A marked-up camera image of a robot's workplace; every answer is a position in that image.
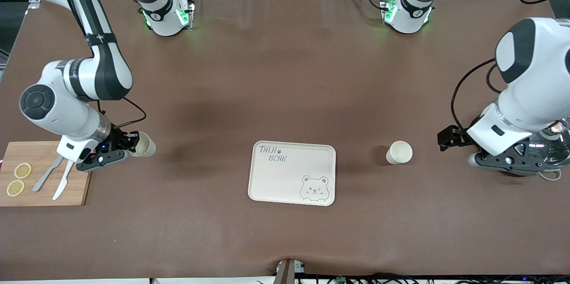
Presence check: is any white plastic knife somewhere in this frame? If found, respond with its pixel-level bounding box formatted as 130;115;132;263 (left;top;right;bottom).
53;162;74;201

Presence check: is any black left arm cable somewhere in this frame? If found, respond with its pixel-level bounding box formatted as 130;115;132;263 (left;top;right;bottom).
451;0;570;131

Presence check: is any glass cooker lid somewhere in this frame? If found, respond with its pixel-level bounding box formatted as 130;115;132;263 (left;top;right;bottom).
528;118;570;170

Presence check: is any cream paper cup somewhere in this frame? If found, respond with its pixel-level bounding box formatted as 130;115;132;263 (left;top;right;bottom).
386;141;413;165
133;131;157;158

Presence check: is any cream tray with bear print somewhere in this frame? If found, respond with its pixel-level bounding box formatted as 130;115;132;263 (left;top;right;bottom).
248;141;336;207

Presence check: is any metal table clamp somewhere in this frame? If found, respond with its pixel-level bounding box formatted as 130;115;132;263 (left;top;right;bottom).
275;259;306;284

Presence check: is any wooden cutting board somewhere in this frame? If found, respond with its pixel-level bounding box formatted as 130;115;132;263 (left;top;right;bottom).
0;142;92;207

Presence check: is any grey plastic knife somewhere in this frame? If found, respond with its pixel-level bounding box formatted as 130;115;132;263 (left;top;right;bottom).
32;155;63;193

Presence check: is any brown table mat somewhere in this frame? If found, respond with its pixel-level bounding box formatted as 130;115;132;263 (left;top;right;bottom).
0;0;570;281

